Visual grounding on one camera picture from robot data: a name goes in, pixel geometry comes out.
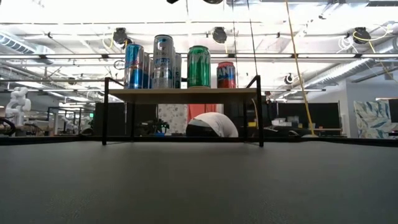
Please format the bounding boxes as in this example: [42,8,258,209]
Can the red Fanta can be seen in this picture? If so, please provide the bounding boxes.
[216,61,238,89]

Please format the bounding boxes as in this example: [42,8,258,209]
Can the orange fabric panel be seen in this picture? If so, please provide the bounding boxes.
[187,103,218,123]

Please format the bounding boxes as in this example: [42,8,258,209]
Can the wooden shelf black metal legs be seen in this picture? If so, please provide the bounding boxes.
[101,74,265,148]

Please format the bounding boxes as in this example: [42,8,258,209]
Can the leaf print panel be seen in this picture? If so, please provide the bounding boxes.
[353,99,398,139]

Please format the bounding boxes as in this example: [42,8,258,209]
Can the green Sprite can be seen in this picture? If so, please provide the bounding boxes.
[187,45,211,89]

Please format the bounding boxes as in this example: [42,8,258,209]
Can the person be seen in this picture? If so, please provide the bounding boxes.
[185,111,239,138]

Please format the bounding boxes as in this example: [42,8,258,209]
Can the white Celsius can black lid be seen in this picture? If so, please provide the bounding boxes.
[152,34,175,90]
[176,52,182,90]
[172,46,178,90]

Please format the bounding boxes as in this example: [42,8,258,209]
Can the white patterned panel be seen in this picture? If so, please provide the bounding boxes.
[157,104,189,134]

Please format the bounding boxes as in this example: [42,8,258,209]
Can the black rectangular panel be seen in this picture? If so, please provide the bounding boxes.
[94,102,135,137]
[276,102,342,130]

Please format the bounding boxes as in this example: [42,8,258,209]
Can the yellow hanging cord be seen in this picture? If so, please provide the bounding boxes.
[284,0,315,137]

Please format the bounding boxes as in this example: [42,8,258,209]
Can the black monitor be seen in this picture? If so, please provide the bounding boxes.
[388,98,398,124]

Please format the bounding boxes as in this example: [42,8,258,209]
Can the black table mat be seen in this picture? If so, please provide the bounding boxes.
[0,136,398,224]

